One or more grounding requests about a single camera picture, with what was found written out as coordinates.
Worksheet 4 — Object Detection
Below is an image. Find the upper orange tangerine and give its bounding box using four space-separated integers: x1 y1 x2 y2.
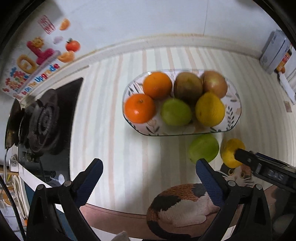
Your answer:
143 72 172 100

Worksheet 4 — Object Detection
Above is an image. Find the yellow lemon in plate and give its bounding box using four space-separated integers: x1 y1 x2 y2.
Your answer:
195 92 225 127

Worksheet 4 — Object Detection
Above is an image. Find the dark red-green apple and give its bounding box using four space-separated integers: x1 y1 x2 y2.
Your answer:
174 72 203 105

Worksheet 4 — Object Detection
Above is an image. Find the orange packaged item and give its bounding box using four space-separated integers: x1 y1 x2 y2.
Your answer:
275 49 292 73

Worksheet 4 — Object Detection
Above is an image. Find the white carton box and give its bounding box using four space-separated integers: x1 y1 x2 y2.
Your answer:
259 30 292 74

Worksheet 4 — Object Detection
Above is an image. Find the yellow lemon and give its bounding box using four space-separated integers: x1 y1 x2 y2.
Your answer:
195 92 225 127
220 138 245 169

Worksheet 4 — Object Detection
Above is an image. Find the colourful fruit wall sticker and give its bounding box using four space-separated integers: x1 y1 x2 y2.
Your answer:
1 15 81 100

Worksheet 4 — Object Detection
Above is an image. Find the orange tangerine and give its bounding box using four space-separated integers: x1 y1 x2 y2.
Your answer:
143 72 172 100
123 94 156 123

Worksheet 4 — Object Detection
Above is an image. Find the black gas stove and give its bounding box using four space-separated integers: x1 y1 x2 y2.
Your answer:
16 77 83 187

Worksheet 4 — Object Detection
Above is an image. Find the large red apple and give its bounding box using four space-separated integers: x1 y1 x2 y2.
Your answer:
201 70 228 99

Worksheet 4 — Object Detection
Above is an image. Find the lower orange tangerine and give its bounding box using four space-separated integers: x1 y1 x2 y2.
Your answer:
123 94 156 123

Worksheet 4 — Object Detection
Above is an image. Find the floral ceramic fruit plate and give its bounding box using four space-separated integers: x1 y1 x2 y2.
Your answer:
122 69 242 136

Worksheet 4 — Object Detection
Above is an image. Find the green fruit in plate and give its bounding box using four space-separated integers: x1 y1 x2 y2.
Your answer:
161 98 192 126

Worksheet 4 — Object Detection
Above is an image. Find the white folded paper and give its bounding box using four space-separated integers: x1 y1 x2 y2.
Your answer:
278 72 295 105

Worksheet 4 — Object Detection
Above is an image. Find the green fruit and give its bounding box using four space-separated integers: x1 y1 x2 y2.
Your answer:
189 134 219 164
161 98 192 126

